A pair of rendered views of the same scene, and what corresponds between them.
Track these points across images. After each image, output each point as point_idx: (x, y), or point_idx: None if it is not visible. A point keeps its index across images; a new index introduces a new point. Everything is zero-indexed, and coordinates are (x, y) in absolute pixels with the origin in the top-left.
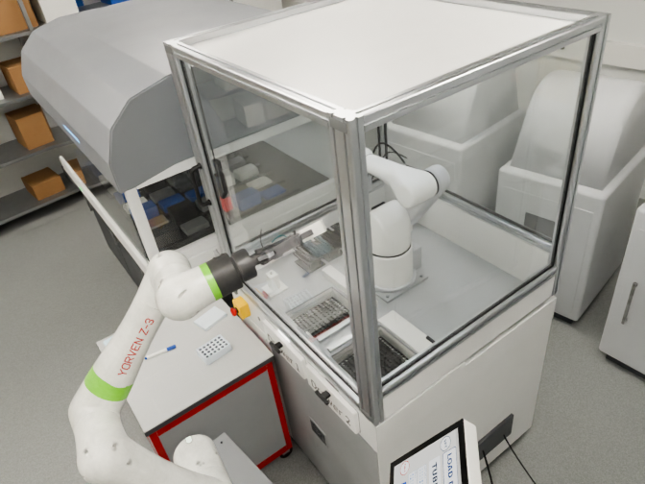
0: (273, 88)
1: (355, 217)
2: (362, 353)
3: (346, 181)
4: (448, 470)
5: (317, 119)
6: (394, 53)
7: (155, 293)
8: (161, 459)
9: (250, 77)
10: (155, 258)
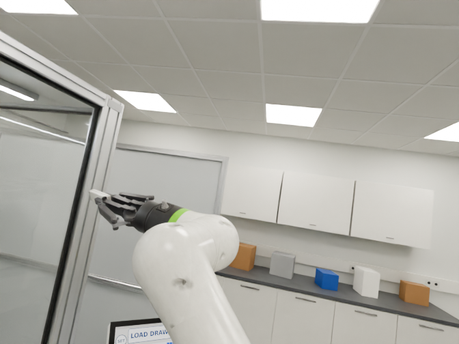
0: (25, 46)
1: (107, 179)
2: None
3: (108, 149)
4: (142, 336)
5: (93, 97)
6: None
7: (233, 233)
8: None
9: None
10: (185, 228)
